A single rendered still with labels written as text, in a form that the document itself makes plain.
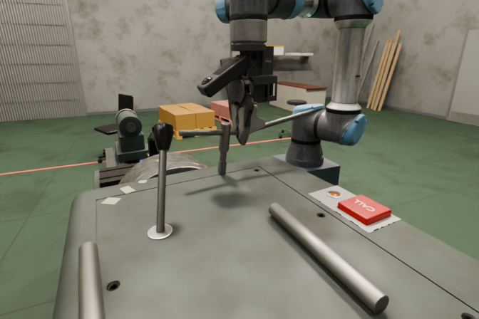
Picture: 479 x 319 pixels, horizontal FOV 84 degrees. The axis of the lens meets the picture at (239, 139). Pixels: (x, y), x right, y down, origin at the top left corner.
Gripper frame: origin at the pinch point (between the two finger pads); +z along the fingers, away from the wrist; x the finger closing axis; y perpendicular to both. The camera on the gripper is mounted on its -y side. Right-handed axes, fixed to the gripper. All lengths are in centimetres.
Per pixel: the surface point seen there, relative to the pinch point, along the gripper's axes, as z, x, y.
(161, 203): 3.4, -13.6, -20.2
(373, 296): 5.3, -38.2, -4.5
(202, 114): 90, 444, 146
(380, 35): -80, 538, 766
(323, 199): 7.2, -19.2, 7.4
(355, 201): 6.2, -23.6, 10.2
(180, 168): 9.6, 12.4, -10.6
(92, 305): 5.0, -26.8, -29.5
